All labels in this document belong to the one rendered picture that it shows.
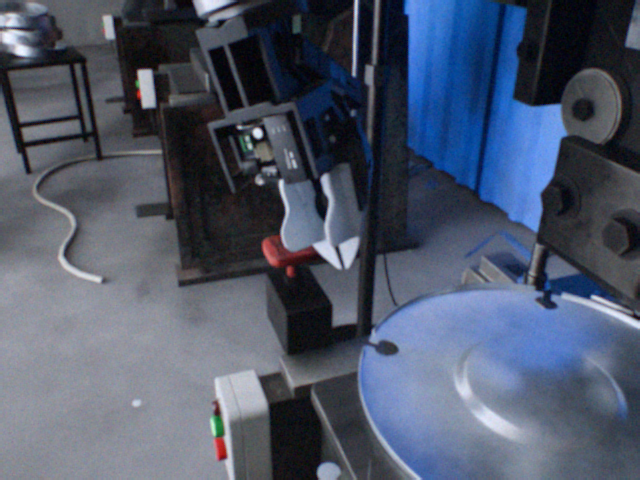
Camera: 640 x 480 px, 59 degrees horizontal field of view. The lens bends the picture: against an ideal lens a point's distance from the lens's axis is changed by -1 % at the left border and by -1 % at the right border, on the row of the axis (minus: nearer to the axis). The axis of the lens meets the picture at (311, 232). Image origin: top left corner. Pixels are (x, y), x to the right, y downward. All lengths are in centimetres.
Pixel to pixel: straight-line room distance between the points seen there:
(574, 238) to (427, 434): 18
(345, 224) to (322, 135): 8
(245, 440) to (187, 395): 93
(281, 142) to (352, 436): 22
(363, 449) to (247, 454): 31
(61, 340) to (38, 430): 36
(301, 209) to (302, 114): 11
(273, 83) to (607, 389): 35
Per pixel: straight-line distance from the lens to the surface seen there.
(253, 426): 70
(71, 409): 168
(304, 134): 37
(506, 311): 59
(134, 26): 354
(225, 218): 204
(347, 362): 71
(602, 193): 43
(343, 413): 46
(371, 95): 129
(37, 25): 316
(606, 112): 45
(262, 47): 39
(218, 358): 173
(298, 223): 45
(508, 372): 51
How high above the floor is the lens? 111
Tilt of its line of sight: 28 degrees down
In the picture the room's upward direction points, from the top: straight up
